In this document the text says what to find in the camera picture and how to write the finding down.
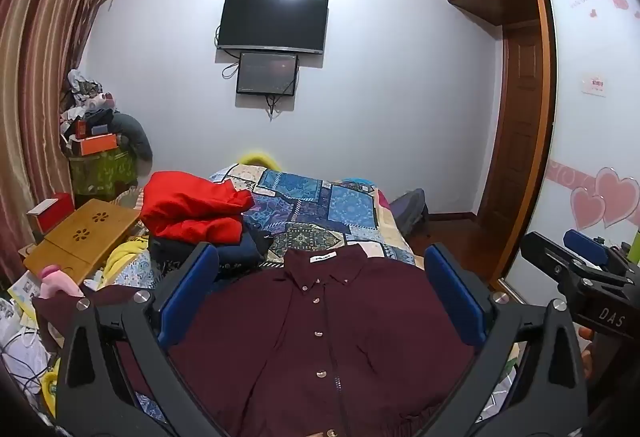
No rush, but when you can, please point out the maroon button shirt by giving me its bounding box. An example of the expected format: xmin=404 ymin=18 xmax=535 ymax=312
xmin=32 ymin=244 xmax=501 ymax=437

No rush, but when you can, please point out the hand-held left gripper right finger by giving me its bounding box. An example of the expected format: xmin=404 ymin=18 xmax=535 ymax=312
xmin=423 ymin=242 xmax=590 ymax=437

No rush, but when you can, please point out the grey backpack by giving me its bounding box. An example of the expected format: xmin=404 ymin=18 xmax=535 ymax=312
xmin=389 ymin=188 xmax=431 ymax=239

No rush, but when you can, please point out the red box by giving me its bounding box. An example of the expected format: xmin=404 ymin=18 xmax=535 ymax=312
xmin=26 ymin=192 xmax=76 ymax=233

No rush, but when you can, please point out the small black wall monitor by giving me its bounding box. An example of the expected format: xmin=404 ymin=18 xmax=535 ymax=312
xmin=236 ymin=52 xmax=300 ymax=97

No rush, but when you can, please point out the yellow cloth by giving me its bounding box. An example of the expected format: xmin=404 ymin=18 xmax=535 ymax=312
xmin=101 ymin=237 xmax=151 ymax=284

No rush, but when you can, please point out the navy blue folded garment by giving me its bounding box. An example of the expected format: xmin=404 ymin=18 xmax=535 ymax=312
xmin=149 ymin=221 xmax=274 ymax=277

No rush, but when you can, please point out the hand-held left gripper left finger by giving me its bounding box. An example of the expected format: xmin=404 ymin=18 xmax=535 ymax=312
xmin=52 ymin=241 xmax=231 ymax=437

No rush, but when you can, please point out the orange flat box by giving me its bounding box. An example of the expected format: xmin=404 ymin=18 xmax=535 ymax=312
xmin=77 ymin=132 xmax=120 ymax=157

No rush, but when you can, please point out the red folded garment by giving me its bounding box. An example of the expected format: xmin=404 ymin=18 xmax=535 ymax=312
xmin=139 ymin=170 xmax=256 ymax=242

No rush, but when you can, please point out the large black wall television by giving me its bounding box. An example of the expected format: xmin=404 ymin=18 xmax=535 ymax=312
xmin=216 ymin=0 xmax=330 ymax=54

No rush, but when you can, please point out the striped red curtain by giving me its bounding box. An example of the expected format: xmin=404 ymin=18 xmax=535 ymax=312
xmin=0 ymin=0 xmax=124 ymax=278

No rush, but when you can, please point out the white heart-print wardrobe door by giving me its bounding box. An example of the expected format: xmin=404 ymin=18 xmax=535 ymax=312
xmin=500 ymin=0 xmax=640 ymax=305

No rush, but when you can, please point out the blue patchwork bedspread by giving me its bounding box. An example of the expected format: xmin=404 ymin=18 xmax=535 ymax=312
xmin=95 ymin=162 xmax=418 ymax=290

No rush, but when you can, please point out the pile of clutter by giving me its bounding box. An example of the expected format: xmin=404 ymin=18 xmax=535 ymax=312
xmin=59 ymin=69 xmax=119 ymax=141

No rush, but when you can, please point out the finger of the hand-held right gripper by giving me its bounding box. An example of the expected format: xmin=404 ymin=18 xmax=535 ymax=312
xmin=563 ymin=229 xmax=632 ymax=274
xmin=520 ymin=230 xmax=610 ymax=291

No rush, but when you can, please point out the wooden lap desk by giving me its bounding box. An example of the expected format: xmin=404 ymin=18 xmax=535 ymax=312
xmin=22 ymin=198 xmax=142 ymax=286

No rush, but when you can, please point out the yellow strap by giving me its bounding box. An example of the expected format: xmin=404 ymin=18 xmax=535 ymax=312
xmin=40 ymin=357 xmax=61 ymax=418

